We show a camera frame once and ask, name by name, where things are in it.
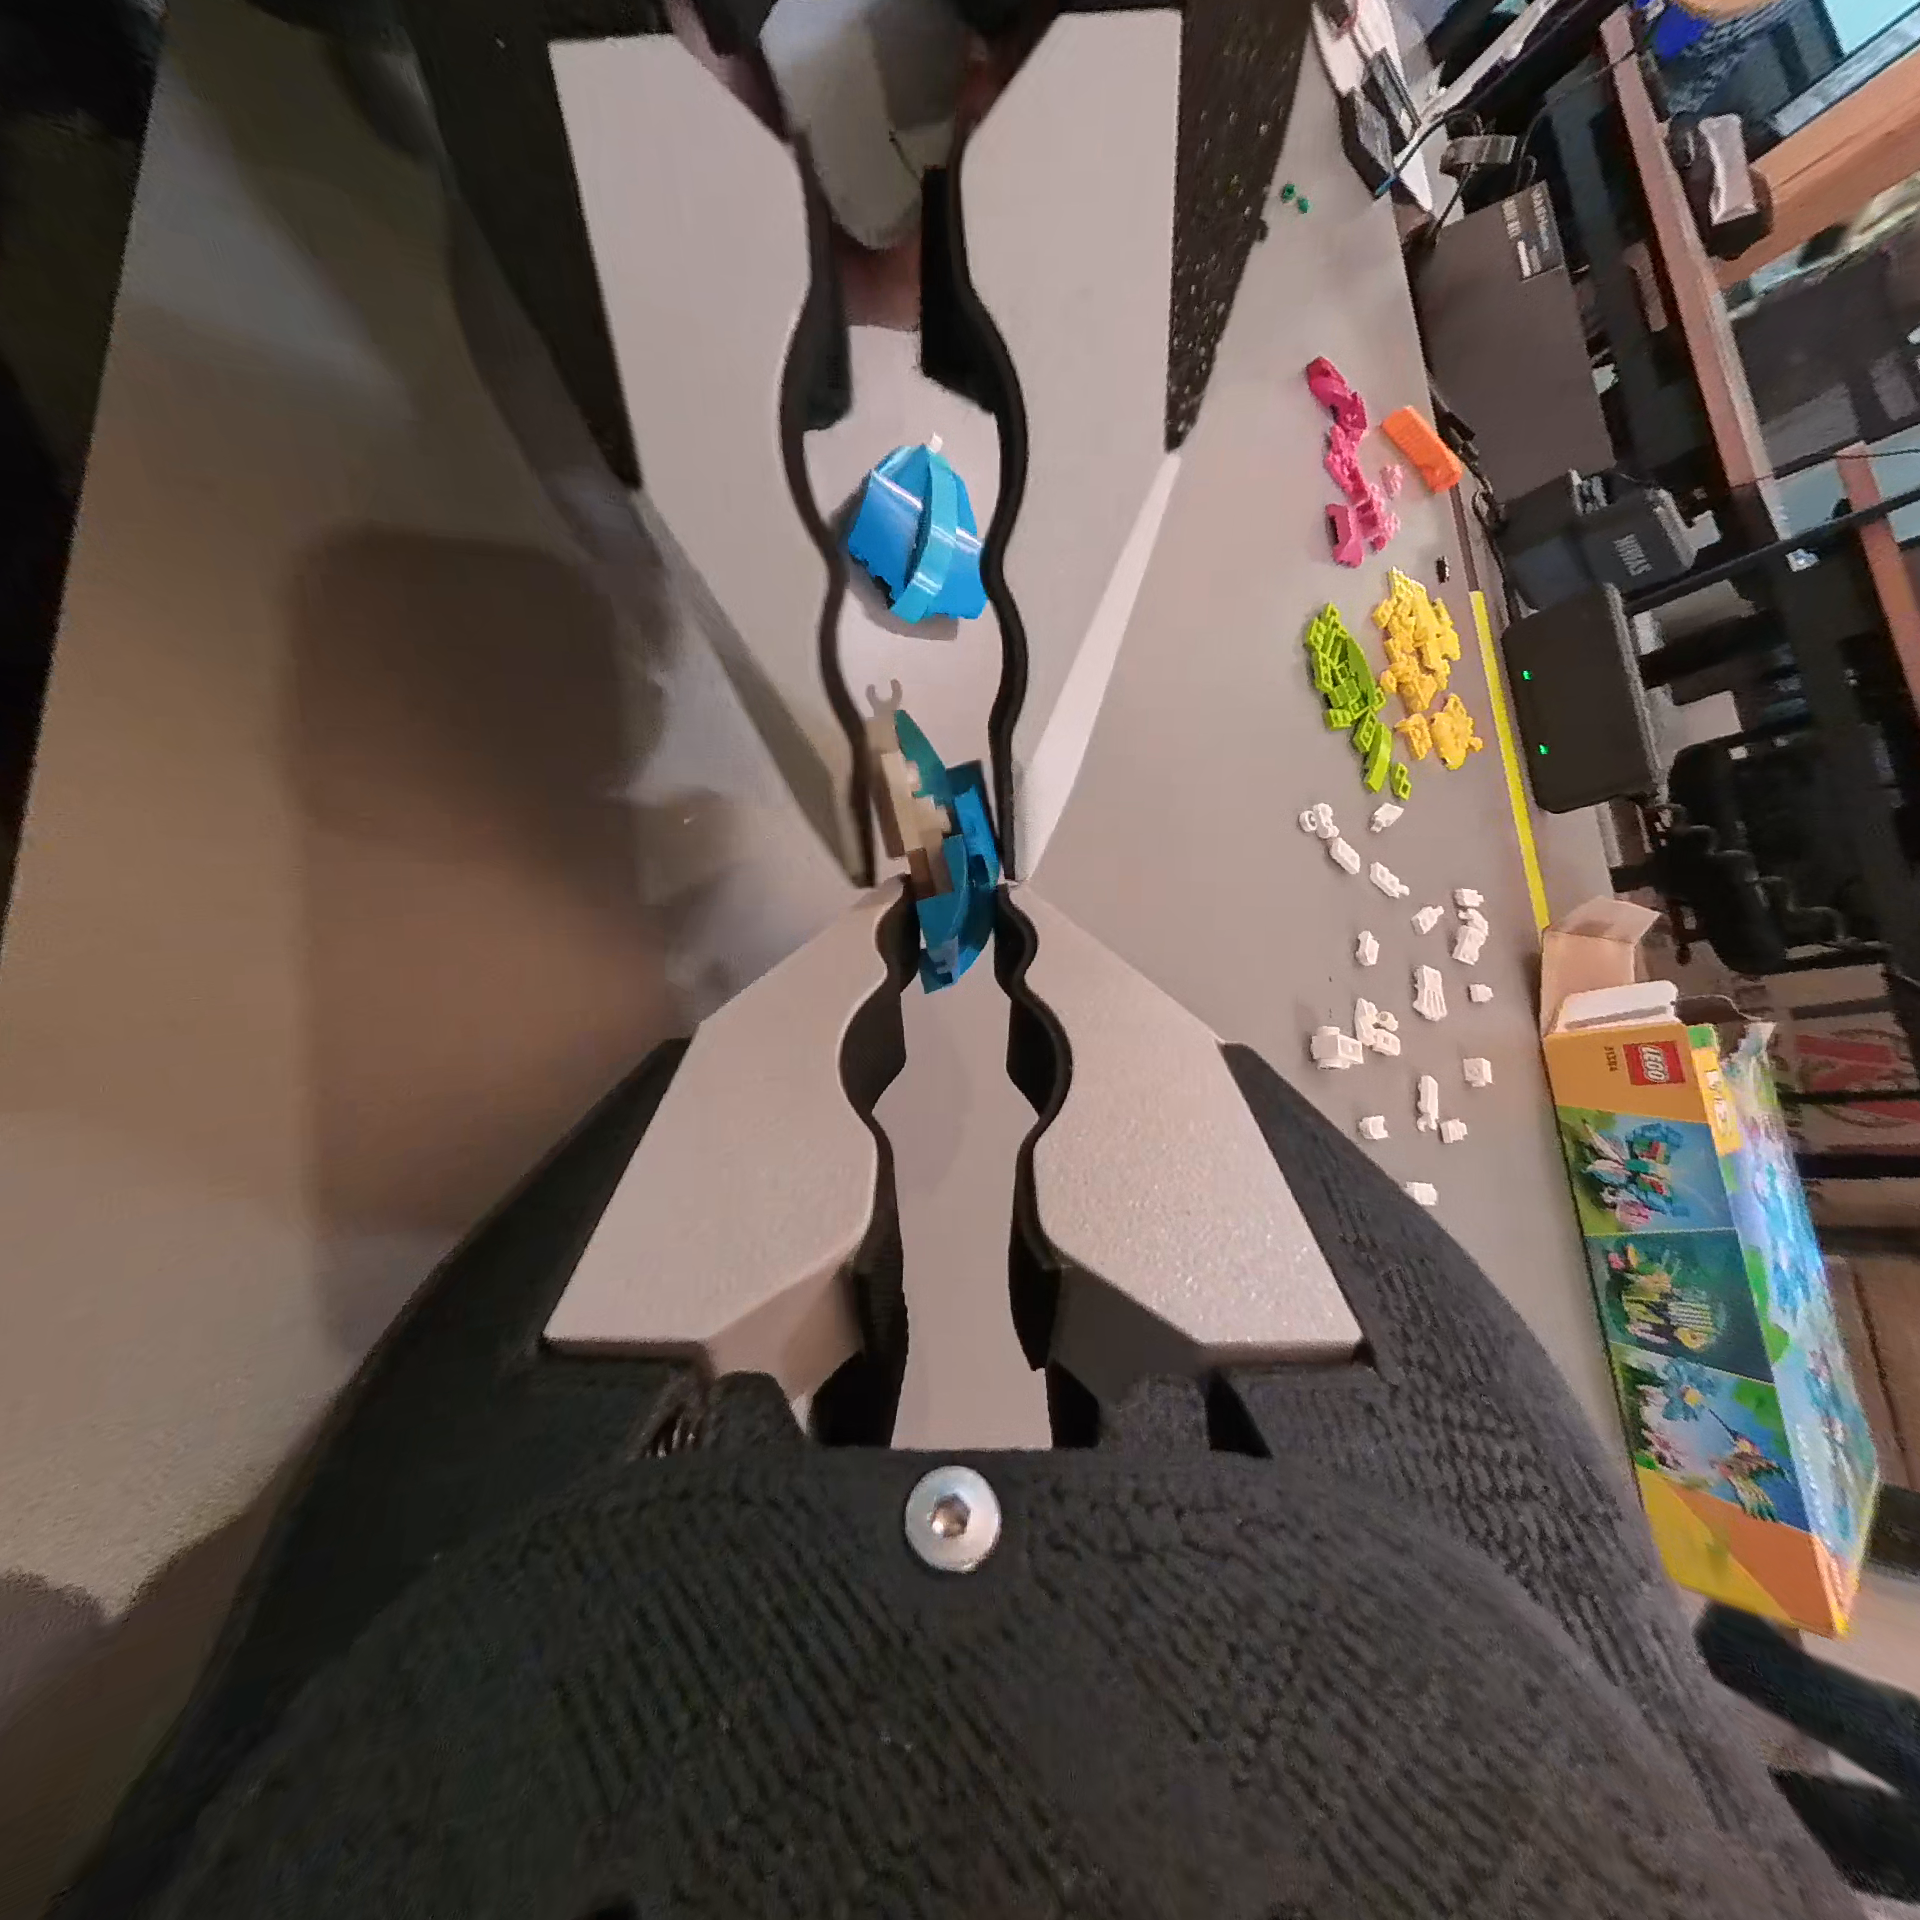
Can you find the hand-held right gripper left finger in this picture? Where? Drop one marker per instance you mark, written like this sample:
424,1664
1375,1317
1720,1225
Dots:
705,1201

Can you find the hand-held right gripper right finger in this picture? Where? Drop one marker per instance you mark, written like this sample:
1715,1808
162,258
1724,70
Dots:
1184,1201

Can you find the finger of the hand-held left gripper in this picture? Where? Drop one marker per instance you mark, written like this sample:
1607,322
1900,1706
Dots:
675,271
1080,271

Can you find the blue and tan lego assembly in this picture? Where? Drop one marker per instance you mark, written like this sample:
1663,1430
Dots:
961,841

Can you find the pile of white lego pieces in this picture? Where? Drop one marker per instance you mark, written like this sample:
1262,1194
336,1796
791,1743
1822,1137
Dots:
1425,991

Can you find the pile of pink lego pieces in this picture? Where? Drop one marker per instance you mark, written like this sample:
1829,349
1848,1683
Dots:
1350,481

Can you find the orange lego piece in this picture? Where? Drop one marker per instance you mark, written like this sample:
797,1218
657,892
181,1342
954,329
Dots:
1423,447

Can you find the pile of lime lego pieces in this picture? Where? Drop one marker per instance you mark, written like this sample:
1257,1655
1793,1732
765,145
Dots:
1346,683

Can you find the pile of yellow lego pieces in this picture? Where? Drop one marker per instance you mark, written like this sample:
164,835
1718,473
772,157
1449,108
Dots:
1425,661

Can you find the colourful lego box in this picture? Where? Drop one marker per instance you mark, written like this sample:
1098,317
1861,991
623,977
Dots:
1694,1291

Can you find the person's left hand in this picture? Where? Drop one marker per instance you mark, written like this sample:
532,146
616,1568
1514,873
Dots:
884,284

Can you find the flat black box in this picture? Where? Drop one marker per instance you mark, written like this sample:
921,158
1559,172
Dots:
1508,345

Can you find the black power brick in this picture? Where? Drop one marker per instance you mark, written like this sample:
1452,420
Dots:
1605,540

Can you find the yellow tape strip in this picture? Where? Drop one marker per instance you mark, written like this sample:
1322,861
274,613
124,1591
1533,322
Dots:
1508,750

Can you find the black device with green lights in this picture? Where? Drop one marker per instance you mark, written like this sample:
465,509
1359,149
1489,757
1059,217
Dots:
1582,704

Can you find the brown wooden shelf frame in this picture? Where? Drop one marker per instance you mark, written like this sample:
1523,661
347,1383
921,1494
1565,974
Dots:
1694,300

